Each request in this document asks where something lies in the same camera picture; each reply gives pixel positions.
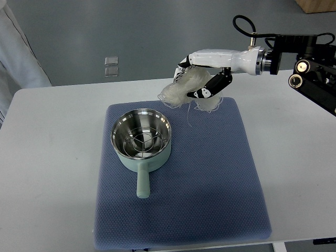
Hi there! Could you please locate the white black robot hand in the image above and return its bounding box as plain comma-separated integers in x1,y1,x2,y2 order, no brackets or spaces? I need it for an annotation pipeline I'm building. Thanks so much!
174,46,270,99

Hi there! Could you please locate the white vermicelli bundle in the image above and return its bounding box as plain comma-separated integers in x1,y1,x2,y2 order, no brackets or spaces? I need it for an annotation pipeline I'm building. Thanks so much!
157,67,224,113

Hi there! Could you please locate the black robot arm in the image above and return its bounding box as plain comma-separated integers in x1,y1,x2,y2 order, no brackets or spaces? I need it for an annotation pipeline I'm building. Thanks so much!
233,15,335,116

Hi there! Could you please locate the mint green steel pot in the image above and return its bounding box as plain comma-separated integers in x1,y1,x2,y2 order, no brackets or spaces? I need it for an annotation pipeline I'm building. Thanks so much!
111,108,172,198

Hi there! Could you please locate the blue textured mat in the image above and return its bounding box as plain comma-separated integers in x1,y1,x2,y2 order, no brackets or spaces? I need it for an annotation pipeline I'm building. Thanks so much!
93,98,271,250

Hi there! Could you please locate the upper clear floor tile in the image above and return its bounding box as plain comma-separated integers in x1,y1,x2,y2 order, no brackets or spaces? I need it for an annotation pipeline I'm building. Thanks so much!
104,56,118,66

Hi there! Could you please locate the clear floor tile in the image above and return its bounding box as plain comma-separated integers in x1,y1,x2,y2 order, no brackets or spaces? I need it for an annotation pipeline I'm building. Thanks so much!
104,66,119,77
104,56,118,66

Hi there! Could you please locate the lower clear floor tile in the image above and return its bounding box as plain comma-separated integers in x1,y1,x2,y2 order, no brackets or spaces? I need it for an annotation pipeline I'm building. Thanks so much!
104,66,119,77

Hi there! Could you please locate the person in white clothes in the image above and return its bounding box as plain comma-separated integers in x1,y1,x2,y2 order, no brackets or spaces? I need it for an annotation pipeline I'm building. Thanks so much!
1,1,51,124

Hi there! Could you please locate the wire steaming rack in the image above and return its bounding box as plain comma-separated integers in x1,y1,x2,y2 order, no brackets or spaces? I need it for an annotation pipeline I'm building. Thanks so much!
123,127,164,158

